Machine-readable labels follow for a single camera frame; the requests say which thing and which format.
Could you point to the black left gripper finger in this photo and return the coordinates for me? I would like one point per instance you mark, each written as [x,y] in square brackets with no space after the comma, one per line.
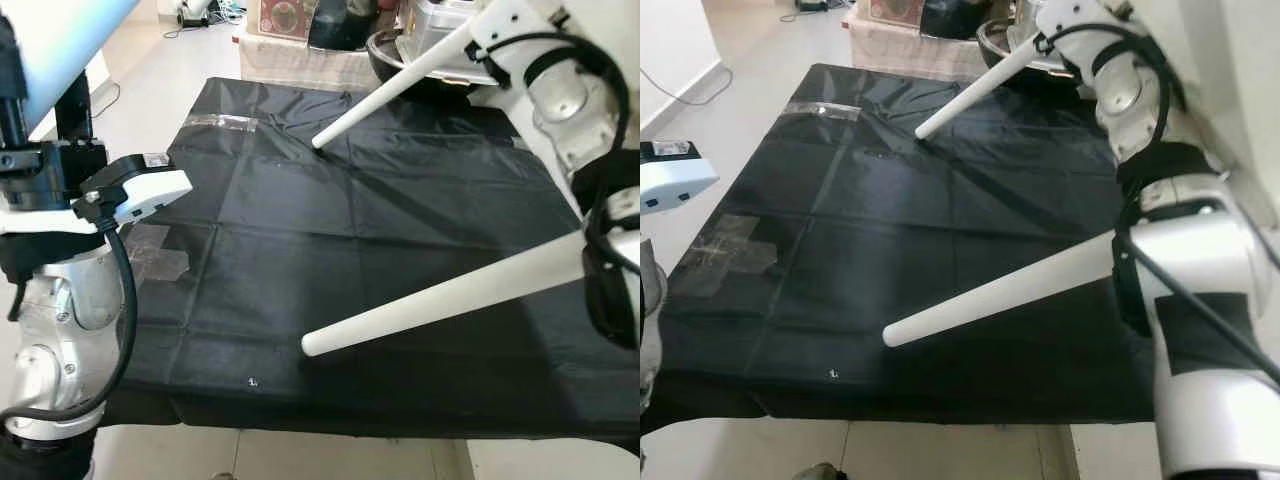
[10,90]
[75,115]

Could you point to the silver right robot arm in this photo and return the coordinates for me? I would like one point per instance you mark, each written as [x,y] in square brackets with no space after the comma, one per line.
[580,120]
[1200,270]

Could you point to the wide clear tape patch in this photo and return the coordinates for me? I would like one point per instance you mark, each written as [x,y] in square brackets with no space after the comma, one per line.
[160,255]
[735,255]

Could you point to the narrow clear tape strip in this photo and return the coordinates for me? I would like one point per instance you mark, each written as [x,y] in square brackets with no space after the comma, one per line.
[222,122]
[822,110]

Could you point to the grey upright vacuum cleaner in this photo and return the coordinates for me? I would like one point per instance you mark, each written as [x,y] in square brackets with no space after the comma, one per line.
[195,12]
[812,5]

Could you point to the pink fleece cover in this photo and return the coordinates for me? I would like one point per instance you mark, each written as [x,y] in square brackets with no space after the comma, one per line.
[300,62]
[900,52]

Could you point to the orange-lid box with red poster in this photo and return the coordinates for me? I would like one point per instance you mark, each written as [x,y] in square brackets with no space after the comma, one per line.
[285,18]
[895,12]

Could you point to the dark glass pan lid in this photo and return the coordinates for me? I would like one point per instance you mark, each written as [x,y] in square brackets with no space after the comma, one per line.
[340,25]
[955,18]

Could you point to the black wok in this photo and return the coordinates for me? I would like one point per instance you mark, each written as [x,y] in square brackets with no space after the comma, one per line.
[395,65]
[1000,55]

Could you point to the black tablecloth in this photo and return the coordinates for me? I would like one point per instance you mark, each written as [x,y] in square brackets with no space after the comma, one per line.
[900,250]
[400,250]

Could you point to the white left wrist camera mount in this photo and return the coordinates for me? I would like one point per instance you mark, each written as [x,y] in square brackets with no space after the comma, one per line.
[675,180]
[150,188]

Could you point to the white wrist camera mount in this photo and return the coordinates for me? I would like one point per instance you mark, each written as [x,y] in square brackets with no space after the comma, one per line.
[675,180]
[510,25]
[150,188]
[1075,18]

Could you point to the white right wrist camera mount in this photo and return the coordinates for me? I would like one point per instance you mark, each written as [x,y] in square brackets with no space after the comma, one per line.
[510,25]
[1075,18]

